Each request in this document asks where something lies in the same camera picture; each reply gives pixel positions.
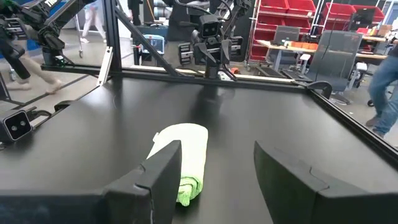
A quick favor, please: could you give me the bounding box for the orange tray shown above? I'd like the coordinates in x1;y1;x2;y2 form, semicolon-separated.
290;41;320;50

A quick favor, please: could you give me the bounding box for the black computer tower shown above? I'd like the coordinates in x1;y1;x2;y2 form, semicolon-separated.
281;68;313;83
254;65;286;78

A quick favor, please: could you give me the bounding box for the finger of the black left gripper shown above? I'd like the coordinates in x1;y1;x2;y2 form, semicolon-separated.
192;42;218;66
221;39;233;62

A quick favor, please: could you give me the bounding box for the black table-level camera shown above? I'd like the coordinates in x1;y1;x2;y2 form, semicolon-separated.
0;110;33;144

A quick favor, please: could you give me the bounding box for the red storage bin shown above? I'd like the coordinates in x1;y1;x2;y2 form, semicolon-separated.
353;4;387;23
252;30;275;46
321;2;357;22
259;0;290;14
285;0;317;17
282;17;312;30
257;17;285;32
249;46;271;62

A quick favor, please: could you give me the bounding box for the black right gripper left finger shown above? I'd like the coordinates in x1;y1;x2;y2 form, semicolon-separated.
0;139;183;224

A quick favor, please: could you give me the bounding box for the black corner hook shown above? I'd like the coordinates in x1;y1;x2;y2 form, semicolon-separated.
305;80;333;100

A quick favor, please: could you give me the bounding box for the green microfiber towel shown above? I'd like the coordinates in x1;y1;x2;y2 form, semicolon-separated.
146;123;210;208

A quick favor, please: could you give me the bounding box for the white wire shelf rack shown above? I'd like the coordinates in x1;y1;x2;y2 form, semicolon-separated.
247;0;318;65
312;0;389;35

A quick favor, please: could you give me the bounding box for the black edge clamp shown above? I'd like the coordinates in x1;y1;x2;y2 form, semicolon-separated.
53;99;75;113

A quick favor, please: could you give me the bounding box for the black aluminium table frame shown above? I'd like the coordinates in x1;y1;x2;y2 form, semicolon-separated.
30;0;398;170

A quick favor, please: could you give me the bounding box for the grey office chair white base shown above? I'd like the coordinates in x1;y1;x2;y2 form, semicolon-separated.
305;30;364;106

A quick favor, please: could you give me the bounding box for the grey mesh chair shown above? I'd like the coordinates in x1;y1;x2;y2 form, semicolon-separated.
272;25;301;63

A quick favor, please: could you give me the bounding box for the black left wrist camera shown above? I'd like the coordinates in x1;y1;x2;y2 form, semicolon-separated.
198;14;222;39

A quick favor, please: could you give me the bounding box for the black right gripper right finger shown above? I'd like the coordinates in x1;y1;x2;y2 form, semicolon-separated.
253;140;398;224

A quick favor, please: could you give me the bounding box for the white frame bracket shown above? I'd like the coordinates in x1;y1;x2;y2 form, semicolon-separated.
95;45;114;87

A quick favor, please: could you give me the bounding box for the black monitor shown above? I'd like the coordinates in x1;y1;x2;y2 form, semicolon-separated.
353;7;377;32

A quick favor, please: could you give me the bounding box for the black device with white labels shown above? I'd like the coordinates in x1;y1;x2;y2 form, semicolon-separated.
229;35;244;63
178;42;193;66

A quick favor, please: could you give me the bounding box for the cardboard box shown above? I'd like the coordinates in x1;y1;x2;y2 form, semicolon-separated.
377;24;394;39

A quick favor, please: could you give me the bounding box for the person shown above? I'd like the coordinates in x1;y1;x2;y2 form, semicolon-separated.
4;46;65;95
79;0;108;44
365;39;398;139

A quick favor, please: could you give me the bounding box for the long wooden-top desk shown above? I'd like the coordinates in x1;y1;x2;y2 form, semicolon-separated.
256;39;389;75

